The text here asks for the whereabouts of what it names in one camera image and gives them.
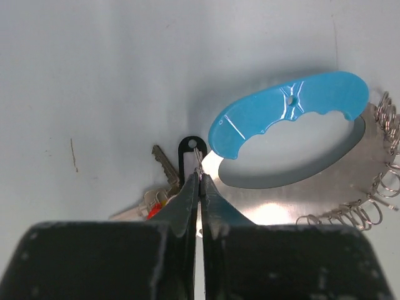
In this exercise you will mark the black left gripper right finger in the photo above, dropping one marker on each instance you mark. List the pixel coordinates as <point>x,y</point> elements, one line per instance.
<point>243,260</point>

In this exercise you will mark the red key tag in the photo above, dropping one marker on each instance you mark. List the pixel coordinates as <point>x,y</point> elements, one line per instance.
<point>154,209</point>

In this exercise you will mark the silver key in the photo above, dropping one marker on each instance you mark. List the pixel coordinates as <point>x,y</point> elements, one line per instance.
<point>138,212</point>
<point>169,170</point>

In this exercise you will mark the black key tag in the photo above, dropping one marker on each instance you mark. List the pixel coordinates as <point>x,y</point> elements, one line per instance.
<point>187,159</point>

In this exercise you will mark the metal key organizer with rings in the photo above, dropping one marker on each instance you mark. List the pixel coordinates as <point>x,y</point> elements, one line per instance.
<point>322,149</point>

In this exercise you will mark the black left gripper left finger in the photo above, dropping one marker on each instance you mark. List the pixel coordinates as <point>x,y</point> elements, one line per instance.
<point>153,259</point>

